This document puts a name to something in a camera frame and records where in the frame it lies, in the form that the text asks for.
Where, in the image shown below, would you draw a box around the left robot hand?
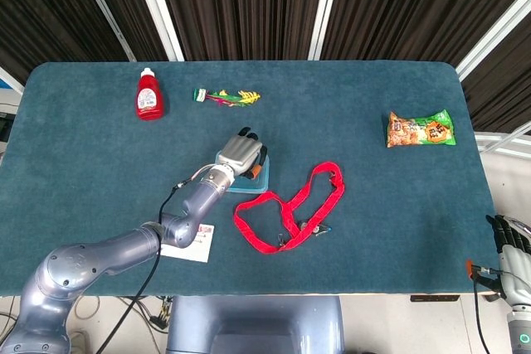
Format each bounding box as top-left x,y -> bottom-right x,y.
215,125 -> 269,179

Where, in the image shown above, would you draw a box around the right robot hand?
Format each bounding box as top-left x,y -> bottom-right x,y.
465,214 -> 531,308

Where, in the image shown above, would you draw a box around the blue container lid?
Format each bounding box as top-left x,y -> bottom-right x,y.
226,154 -> 270,196

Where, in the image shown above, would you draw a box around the colourful feather toy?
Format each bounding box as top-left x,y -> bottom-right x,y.
192,87 -> 262,109

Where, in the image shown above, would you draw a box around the red ketchup squeeze bottle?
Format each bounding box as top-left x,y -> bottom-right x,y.
135,67 -> 166,122

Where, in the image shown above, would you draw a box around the teal carpet table mat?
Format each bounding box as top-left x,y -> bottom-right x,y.
0,60 -> 494,298

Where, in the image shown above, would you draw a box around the white card with red print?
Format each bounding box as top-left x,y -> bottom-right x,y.
159,223 -> 216,264

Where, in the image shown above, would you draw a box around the metal clip with blue tip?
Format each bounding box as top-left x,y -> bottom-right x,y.
299,221 -> 334,238

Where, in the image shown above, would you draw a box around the green orange snack bag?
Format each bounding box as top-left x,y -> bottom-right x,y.
386,109 -> 456,149

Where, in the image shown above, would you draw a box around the blue-grey robot torso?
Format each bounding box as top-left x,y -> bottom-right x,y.
165,295 -> 346,354

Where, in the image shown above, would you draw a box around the grey shoe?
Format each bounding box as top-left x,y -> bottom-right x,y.
68,331 -> 90,354

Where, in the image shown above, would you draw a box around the black right hand cable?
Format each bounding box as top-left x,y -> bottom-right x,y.
472,277 -> 499,354

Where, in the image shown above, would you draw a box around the red lanyard strap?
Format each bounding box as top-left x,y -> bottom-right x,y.
233,162 -> 345,255

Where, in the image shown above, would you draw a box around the white metal frame rail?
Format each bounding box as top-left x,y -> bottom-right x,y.
475,124 -> 531,160

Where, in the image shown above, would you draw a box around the white frame post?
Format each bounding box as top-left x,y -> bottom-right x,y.
308,0 -> 346,61
128,0 -> 185,61
455,0 -> 531,80

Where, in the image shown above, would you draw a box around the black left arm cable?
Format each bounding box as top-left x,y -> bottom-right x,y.
95,165 -> 217,354

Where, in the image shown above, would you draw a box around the black floor cable bundle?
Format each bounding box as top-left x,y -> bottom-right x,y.
118,294 -> 174,333

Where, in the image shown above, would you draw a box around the thin grey frame post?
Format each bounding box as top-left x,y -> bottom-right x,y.
70,0 -> 137,61

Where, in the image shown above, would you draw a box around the white floor cable loop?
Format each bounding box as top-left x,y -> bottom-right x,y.
74,296 -> 101,322

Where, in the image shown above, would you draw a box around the white frame with blue sticker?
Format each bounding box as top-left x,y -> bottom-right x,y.
0,65 -> 25,96

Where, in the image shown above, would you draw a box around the tangled black floor cables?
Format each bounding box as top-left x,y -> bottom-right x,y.
0,295 -> 22,338

